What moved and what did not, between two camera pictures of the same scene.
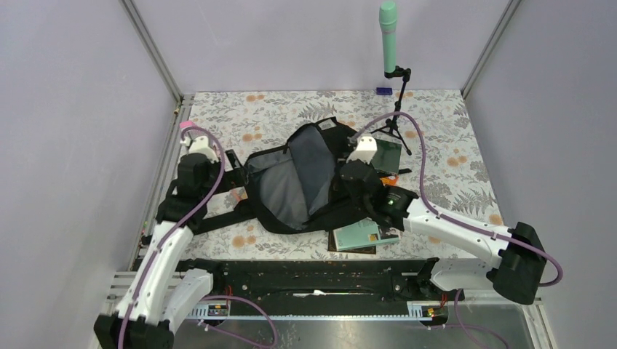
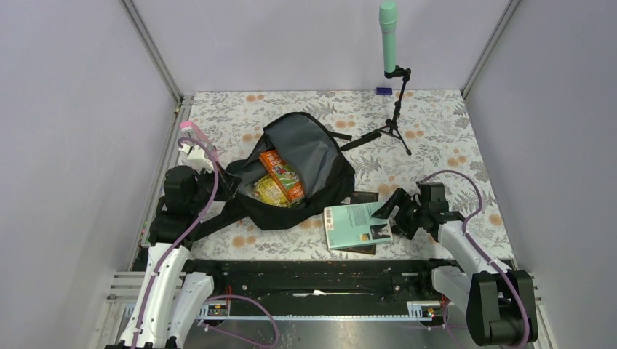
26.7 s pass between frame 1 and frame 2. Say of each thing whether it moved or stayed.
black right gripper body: moved
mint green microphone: stayed
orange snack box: moved
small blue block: stayed
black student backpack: moved
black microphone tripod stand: stayed
